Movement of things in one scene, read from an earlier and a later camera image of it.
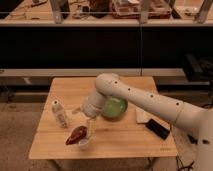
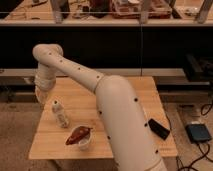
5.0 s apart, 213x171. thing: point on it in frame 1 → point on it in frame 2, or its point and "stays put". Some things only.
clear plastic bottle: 60,114 stays put
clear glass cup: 83,144 stays put
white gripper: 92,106 → 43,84
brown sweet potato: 78,133 stays put
